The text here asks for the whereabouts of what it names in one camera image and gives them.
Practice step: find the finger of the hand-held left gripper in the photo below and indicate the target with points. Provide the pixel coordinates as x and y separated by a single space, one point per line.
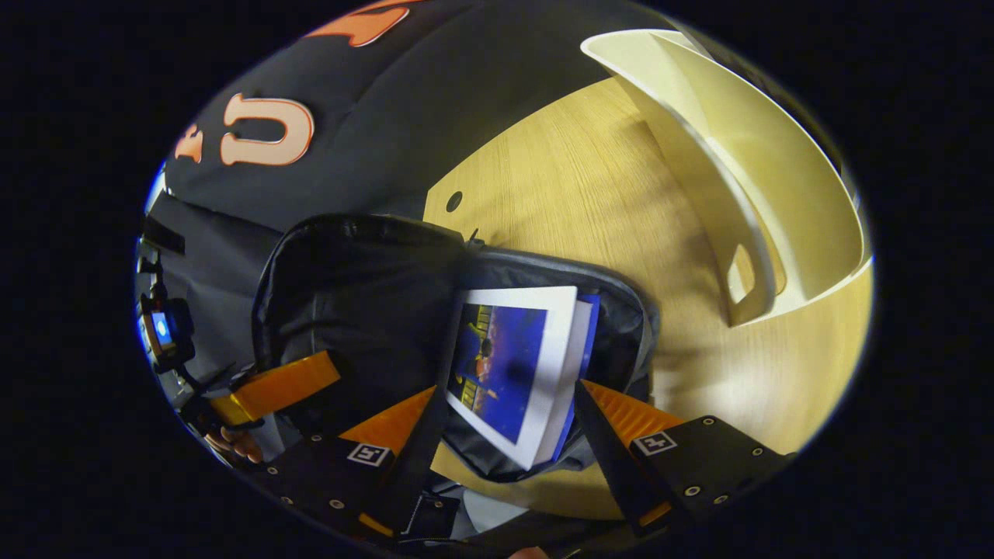
279 388

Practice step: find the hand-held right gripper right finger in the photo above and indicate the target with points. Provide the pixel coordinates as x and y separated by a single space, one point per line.
609 458

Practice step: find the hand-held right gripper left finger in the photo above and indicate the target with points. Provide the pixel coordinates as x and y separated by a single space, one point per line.
419 466

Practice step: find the grey fabric schoolbag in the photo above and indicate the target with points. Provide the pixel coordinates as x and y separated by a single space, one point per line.
365 295

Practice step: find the blue picture cover book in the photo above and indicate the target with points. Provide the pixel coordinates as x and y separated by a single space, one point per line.
505 365

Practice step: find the cream plastic bookshelf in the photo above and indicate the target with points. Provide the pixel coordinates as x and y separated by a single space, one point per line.
776 194

